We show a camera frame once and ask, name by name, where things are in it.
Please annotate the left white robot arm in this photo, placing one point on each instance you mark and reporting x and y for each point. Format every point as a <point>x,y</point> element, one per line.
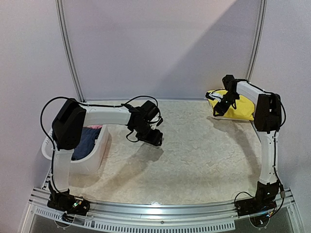
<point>79,128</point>

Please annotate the pink garment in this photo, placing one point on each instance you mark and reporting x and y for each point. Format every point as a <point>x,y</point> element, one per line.
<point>95,126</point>

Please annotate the front aluminium rail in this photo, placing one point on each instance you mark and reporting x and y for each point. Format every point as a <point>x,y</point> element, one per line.
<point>110,217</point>

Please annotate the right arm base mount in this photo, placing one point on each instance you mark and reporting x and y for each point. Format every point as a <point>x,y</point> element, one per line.
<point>251,206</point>

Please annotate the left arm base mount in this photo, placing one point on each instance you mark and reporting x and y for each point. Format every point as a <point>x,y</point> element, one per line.
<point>65,202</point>

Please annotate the yellow garment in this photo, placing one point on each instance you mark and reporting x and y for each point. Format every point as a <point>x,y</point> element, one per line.
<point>243,112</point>

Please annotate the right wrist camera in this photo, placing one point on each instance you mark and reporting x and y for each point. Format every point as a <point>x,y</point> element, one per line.
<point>214,96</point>

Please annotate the white plastic laundry basket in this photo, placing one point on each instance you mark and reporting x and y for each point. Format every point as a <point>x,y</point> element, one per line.
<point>90,163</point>

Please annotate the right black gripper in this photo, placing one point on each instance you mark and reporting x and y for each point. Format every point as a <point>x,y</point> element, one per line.
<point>225,101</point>

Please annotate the dark blue garment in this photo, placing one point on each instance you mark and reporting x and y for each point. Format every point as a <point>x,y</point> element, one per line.
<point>86,144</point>

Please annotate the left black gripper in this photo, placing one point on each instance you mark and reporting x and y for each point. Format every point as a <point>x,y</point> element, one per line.
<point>154,140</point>

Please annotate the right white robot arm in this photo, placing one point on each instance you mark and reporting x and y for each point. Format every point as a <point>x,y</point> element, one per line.
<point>269,116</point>

